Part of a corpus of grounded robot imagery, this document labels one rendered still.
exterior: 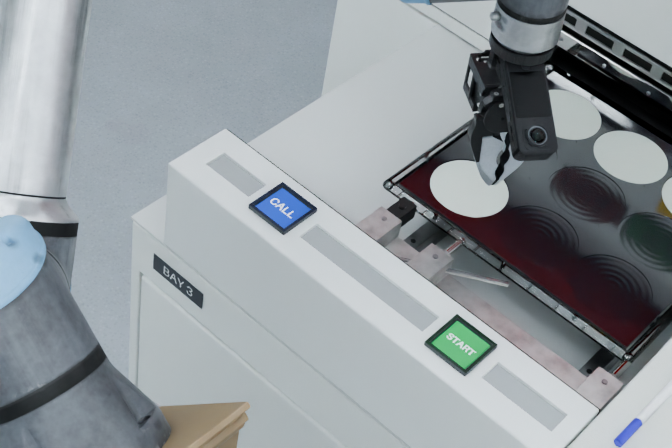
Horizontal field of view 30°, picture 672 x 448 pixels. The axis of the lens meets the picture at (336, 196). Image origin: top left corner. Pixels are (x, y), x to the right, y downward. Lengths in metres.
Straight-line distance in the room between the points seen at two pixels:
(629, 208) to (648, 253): 0.08
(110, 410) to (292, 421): 0.53
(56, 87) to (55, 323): 0.24
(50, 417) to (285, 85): 2.08
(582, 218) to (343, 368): 0.38
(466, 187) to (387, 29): 0.52
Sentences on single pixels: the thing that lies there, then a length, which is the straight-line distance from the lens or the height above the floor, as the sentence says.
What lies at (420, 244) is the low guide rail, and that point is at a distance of 1.57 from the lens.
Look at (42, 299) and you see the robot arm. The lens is 1.06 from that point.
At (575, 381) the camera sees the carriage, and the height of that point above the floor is 0.88.
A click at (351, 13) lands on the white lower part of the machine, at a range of 2.09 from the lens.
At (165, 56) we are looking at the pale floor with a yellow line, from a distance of 3.11.
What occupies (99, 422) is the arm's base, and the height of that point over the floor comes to 1.10.
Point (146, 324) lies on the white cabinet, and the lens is 1.71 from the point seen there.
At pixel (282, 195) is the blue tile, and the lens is 1.44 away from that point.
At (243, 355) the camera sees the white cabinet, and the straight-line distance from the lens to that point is 1.57.
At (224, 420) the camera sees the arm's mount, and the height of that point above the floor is 1.10.
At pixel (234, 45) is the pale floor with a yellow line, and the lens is 3.16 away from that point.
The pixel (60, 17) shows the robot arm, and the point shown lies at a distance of 1.20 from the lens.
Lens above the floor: 1.99
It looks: 45 degrees down
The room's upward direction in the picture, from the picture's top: 11 degrees clockwise
